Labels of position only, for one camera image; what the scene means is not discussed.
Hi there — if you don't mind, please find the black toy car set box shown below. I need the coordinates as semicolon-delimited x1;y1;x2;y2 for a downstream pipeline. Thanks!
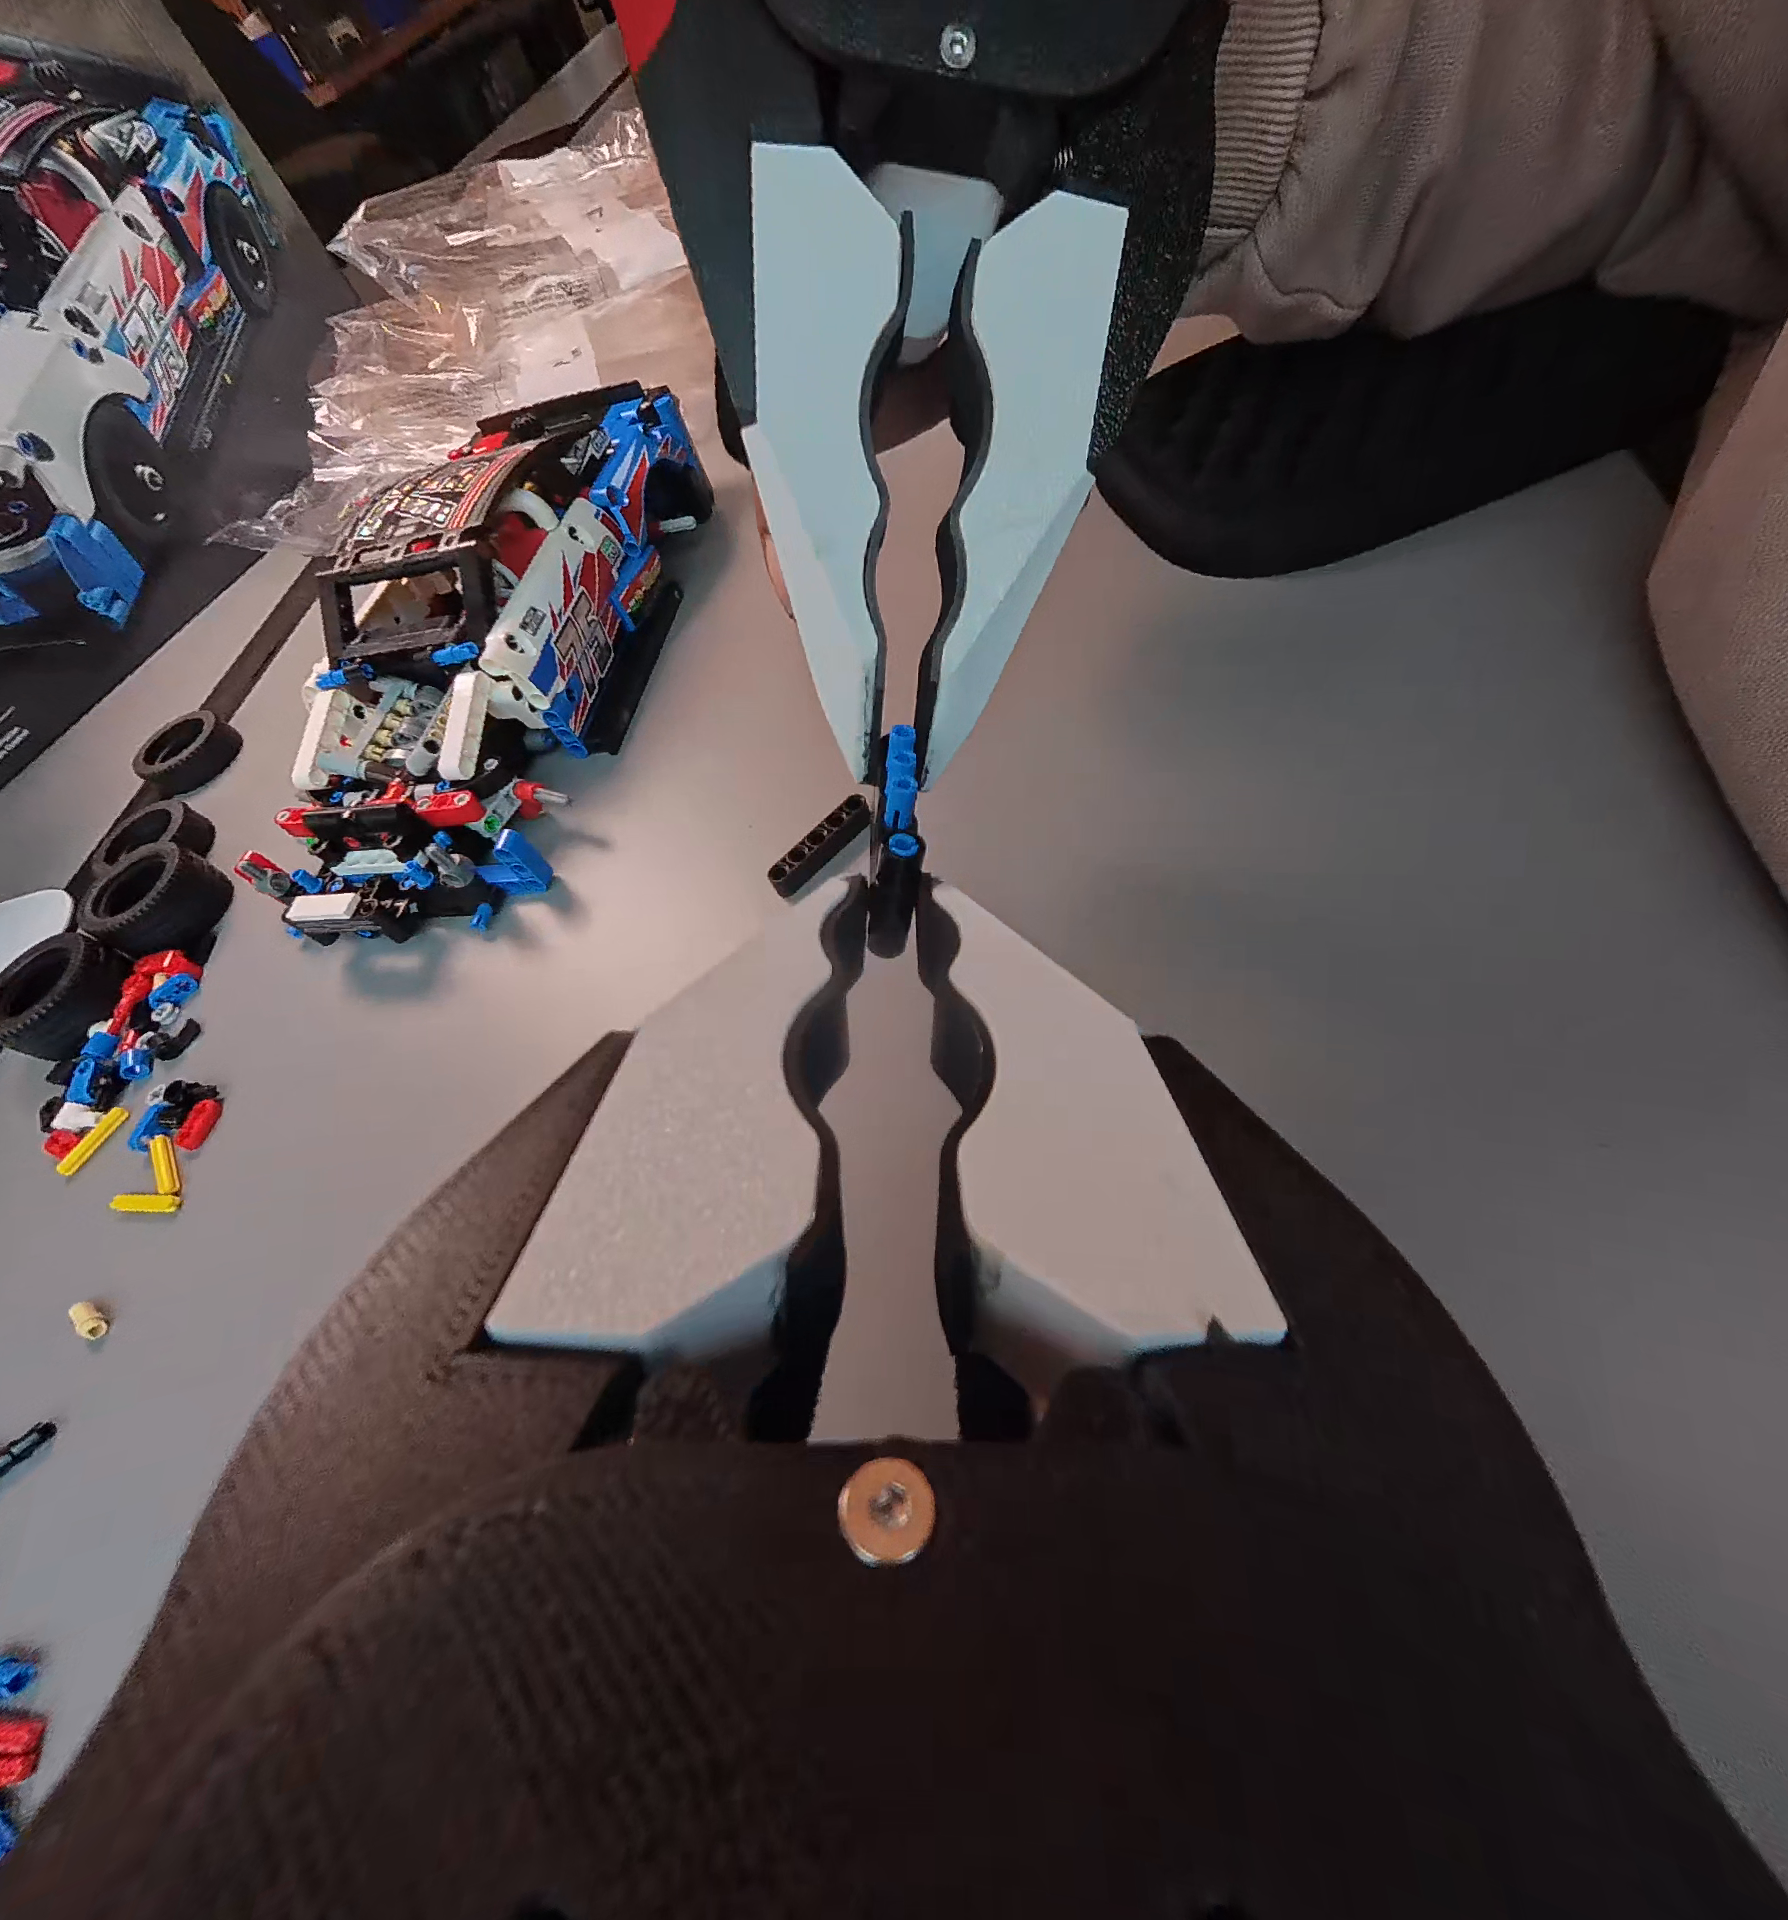
0;21;371;818

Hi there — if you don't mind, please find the person's right forearm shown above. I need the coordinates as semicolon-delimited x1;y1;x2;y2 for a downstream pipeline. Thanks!
1194;0;1788;340

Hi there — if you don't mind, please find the black five hole beam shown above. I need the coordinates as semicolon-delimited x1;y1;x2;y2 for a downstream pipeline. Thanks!
764;796;876;901

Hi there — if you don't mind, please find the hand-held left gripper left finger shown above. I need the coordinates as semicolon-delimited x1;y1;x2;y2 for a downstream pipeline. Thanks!
484;878;860;1400

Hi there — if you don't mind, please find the black flat strip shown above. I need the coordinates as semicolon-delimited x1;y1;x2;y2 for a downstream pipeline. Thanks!
195;562;329;728

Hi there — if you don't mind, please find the partly built toy brick car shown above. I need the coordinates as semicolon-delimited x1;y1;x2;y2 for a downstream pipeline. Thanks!
234;381;715;946

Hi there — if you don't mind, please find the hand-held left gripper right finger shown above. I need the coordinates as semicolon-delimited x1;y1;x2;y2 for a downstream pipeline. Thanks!
921;883;1296;1421

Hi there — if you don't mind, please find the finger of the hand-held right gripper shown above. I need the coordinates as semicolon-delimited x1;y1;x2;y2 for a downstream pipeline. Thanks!
913;193;1135;789
742;139;914;789

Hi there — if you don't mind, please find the grey desk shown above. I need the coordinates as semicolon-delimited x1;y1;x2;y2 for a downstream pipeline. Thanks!
0;75;1788;1920

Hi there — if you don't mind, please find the pile of mixed brick pieces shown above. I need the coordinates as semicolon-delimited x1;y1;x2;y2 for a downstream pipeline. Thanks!
38;952;227;1158

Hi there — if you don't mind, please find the blue pin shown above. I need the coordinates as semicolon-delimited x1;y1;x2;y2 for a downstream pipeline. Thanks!
876;725;927;864

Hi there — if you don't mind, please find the black toy tire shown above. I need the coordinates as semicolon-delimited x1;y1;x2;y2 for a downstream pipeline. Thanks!
131;707;243;798
91;800;218;878
0;930;124;1060
77;844;236;955

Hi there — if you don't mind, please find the black Lego beam subassembly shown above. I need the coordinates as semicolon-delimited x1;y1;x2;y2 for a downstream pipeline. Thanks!
864;840;930;962

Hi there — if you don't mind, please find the clear plastic parts bag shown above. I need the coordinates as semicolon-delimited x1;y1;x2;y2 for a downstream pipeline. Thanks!
210;119;730;557

